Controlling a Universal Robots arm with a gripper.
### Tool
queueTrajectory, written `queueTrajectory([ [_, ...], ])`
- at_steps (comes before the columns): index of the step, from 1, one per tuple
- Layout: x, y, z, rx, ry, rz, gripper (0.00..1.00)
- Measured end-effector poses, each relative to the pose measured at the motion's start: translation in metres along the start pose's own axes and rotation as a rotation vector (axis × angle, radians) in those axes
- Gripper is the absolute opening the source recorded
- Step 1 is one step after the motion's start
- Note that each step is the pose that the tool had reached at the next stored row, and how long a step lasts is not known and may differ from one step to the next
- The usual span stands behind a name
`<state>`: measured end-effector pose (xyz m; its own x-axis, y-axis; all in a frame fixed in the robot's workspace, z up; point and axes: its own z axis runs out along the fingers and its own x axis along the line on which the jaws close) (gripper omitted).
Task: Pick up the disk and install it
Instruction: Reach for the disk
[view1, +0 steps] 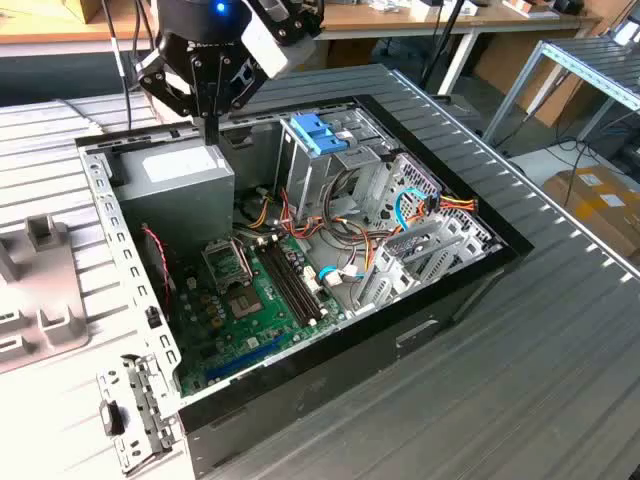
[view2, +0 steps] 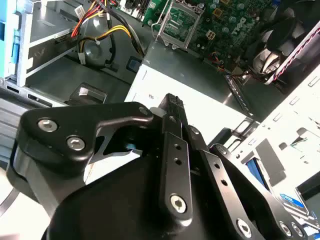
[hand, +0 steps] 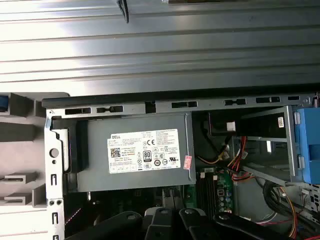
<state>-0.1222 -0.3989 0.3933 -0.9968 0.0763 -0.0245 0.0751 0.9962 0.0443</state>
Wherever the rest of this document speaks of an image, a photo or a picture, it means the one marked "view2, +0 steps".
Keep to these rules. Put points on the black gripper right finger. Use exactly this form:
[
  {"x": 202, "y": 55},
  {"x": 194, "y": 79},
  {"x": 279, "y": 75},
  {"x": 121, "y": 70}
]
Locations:
[{"x": 230, "y": 195}]

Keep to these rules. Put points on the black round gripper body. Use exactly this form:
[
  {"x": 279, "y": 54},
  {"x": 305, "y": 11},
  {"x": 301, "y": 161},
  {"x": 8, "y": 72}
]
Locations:
[{"x": 112, "y": 212}]

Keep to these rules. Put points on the hard disk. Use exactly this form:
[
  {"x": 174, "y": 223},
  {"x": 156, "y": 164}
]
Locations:
[{"x": 292, "y": 200}]

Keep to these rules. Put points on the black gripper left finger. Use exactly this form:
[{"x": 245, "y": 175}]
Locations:
[{"x": 62, "y": 125}]

